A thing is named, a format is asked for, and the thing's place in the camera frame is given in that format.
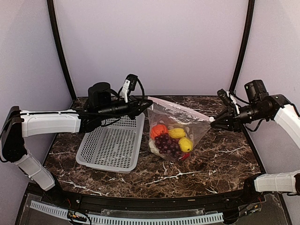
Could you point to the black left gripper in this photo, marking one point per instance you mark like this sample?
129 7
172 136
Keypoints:
134 107

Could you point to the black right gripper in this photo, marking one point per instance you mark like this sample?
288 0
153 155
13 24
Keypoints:
236 122

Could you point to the orange toy fruit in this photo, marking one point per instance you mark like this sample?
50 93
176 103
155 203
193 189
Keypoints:
158 130

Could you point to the dark red toy grapes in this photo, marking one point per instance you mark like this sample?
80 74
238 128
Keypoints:
167 146

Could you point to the clear pink-dotted zip bag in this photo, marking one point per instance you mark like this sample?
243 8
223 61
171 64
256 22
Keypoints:
173 115

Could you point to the large yellow toy fruit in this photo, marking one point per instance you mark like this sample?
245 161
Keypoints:
177 133

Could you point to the small yellow toy fruit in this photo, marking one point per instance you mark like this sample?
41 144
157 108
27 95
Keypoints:
186 145

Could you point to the red toy bell pepper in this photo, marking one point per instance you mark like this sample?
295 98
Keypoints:
184 157

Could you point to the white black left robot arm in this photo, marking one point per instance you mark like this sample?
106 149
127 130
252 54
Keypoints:
23 124

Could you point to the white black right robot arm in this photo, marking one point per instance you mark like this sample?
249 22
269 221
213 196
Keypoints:
283 114

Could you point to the white perforated plastic basket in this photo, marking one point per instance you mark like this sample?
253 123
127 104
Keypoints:
114 148

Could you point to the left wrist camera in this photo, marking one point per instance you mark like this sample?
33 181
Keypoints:
129 86

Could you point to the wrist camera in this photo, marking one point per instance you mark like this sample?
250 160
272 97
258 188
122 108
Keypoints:
129 86
228 99

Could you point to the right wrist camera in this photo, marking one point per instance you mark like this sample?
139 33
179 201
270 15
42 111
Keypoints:
228 99

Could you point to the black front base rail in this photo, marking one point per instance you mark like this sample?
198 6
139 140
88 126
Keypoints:
265 209

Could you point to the black vertical frame post left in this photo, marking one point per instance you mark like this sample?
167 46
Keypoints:
59 49

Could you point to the black vertical frame post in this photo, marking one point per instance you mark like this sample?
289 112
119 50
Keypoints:
243 45
59 49

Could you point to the black vertical frame post right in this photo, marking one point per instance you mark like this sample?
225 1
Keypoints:
243 45

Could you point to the white slotted cable duct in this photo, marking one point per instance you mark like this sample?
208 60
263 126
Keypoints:
115 218

